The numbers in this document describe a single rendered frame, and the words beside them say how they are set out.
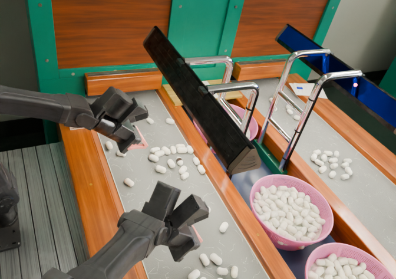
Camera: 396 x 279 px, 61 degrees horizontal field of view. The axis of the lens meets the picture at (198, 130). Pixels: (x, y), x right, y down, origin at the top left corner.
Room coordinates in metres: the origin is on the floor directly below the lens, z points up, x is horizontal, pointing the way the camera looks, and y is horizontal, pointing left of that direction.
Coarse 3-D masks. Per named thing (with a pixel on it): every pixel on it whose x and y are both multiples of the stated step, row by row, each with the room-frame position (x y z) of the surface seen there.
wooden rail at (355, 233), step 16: (256, 112) 1.22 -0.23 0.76; (272, 128) 1.13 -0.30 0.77; (272, 144) 1.05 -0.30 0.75; (304, 160) 0.97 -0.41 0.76; (304, 176) 0.89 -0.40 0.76; (320, 192) 0.82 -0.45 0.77; (336, 208) 0.77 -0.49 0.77; (336, 224) 0.73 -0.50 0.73; (352, 224) 0.71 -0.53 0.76; (336, 240) 0.71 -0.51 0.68; (352, 240) 0.68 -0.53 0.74; (368, 240) 0.67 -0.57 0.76; (384, 256) 0.62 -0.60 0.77
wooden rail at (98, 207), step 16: (64, 128) 0.87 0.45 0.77; (64, 144) 0.80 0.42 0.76; (80, 144) 0.81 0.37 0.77; (96, 144) 0.83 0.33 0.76; (80, 160) 0.74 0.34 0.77; (96, 160) 0.75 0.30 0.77; (80, 176) 0.67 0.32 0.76; (96, 176) 0.69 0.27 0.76; (80, 192) 0.62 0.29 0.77; (96, 192) 0.63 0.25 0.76; (112, 192) 0.64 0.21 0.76; (80, 208) 0.56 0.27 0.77; (96, 208) 0.57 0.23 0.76; (112, 208) 0.59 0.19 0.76; (80, 224) 0.56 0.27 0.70; (96, 224) 0.52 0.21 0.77; (112, 224) 0.53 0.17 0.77; (96, 240) 0.48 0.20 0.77; (128, 272) 0.42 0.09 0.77; (144, 272) 0.44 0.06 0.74
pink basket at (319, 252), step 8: (320, 248) 0.60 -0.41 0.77; (328, 248) 0.61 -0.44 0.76; (336, 248) 0.62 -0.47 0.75; (344, 248) 0.62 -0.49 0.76; (352, 248) 0.62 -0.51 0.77; (312, 256) 0.57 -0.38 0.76; (320, 256) 0.60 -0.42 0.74; (328, 256) 0.61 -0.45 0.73; (336, 256) 0.61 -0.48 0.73; (344, 256) 0.61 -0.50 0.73; (352, 256) 0.61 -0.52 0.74; (360, 256) 0.61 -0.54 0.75; (368, 256) 0.61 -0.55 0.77; (312, 264) 0.57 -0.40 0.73; (368, 264) 0.60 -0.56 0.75; (376, 264) 0.59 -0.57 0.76; (376, 272) 0.58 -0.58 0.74; (384, 272) 0.57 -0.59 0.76
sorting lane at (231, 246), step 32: (128, 96) 1.18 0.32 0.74; (160, 128) 1.01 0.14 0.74; (128, 160) 0.81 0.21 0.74; (160, 160) 0.84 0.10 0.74; (192, 160) 0.87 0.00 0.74; (128, 192) 0.67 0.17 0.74; (192, 192) 0.73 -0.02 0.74; (160, 256) 0.49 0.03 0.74; (192, 256) 0.51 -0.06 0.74; (224, 256) 0.53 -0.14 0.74
